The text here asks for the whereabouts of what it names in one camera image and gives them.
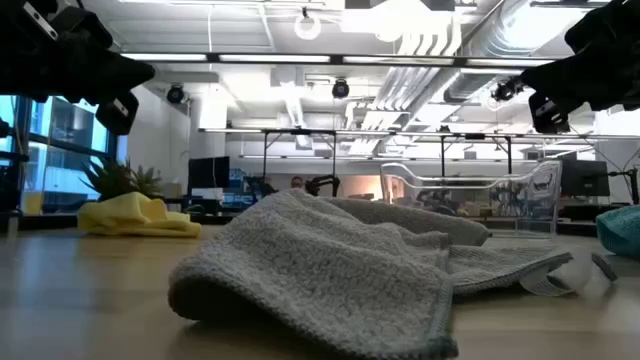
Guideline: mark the person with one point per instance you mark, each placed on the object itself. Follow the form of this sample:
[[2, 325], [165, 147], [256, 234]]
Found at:
[[297, 182]]

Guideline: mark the teal microfiber towel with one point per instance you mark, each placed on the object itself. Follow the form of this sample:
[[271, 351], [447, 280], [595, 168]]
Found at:
[[622, 232]]

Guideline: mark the clear plastic bin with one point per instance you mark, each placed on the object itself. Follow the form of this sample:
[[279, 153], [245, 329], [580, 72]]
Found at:
[[530, 200]]

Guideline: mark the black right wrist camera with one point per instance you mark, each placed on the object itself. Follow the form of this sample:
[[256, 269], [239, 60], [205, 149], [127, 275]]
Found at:
[[547, 115]]

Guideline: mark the long ceiling light bar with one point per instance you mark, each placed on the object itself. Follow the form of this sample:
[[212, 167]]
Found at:
[[275, 58]]

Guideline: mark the potted succulent plant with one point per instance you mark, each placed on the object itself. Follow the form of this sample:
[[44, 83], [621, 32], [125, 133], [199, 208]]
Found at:
[[115, 180]]

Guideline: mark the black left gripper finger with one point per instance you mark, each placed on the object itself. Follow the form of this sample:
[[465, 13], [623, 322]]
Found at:
[[130, 86], [135, 72]]

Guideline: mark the yellow microfiber towel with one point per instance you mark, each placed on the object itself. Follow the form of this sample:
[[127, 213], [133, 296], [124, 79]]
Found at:
[[135, 217]]

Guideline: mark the black computer monitor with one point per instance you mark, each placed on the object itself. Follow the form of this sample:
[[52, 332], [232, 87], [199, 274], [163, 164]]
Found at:
[[585, 177], [209, 172]]

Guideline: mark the black ceiling-mounted camera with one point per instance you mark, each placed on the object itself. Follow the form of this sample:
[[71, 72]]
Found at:
[[175, 94], [506, 90], [340, 88]]

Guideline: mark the grey microfiber towel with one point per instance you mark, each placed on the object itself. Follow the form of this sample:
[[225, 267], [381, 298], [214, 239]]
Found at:
[[325, 270]]

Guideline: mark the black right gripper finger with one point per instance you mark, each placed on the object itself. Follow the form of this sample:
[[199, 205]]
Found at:
[[542, 87], [540, 73]]

